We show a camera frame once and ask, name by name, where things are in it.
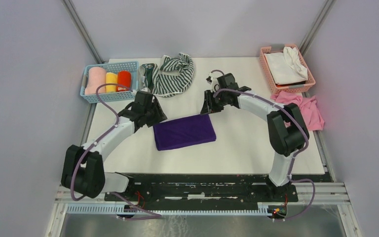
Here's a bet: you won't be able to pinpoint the green white striped towel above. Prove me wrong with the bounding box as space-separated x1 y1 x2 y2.
152 53 195 98

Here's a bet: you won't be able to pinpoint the white folded cloth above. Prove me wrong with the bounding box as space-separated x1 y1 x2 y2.
265 46 308 85

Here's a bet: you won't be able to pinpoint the red rolled towel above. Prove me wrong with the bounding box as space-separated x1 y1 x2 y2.
117 71 132 92

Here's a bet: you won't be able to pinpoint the pink rolled towel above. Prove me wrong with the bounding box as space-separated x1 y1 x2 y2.
84 67 107 95

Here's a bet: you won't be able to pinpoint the blue plastic basket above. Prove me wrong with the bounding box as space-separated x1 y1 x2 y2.
79 61 139 104

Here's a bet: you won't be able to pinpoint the pink crumpled towel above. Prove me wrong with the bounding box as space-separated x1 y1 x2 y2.
270 91 325 131

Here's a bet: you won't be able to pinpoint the yellow rolled towel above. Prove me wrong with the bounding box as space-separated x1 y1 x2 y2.
105 72 117 93

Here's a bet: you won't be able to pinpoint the aluminium frame rails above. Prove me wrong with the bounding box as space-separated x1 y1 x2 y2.
44 98 362 237

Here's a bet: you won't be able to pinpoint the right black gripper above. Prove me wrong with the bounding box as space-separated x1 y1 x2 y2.
200 90 227 116

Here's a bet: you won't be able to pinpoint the purple towel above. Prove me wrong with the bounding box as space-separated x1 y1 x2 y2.
153 114 217 151

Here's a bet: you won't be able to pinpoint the pink plastic basket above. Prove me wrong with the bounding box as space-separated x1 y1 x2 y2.
259 44 316 94

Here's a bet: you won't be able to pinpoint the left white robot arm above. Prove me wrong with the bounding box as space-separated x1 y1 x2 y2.
61 91 167 201

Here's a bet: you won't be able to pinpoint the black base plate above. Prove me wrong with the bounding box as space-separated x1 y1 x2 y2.
122 173 331 211

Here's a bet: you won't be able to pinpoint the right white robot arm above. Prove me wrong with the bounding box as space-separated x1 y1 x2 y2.
201 73 309 201

